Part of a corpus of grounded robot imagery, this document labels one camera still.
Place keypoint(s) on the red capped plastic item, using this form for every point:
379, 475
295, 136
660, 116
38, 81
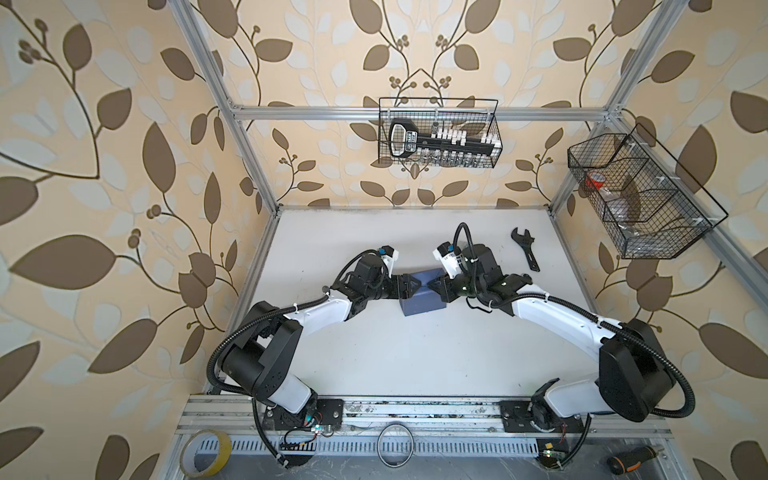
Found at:
594, 181

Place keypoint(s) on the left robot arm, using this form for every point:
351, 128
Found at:
255, 359

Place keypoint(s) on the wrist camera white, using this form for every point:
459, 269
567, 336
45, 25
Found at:
449, 257
389, 256

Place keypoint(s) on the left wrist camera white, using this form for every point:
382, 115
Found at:
389, 256

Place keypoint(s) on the black adjustable wrench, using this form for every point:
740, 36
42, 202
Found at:
525, 240

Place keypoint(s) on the back wire basket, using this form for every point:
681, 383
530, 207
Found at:
473, 115

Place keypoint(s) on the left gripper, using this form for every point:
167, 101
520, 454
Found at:
397, 280

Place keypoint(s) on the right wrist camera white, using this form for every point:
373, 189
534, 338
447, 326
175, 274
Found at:
449, 257

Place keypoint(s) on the wire basket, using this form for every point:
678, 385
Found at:
473, 115
652, 206

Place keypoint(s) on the right wire basket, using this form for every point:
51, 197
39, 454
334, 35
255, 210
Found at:
652, 206

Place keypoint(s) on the black socket set rail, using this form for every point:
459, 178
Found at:
404, 140

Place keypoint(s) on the yellow tape roll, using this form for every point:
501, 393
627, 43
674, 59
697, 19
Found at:
205, 454

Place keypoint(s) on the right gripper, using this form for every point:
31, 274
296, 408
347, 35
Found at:
443, 288

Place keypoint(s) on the orange black screwdriver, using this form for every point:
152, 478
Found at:
629, 461

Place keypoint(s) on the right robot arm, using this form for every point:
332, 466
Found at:
632, 377

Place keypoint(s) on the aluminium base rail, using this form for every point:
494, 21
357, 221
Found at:
399, 425

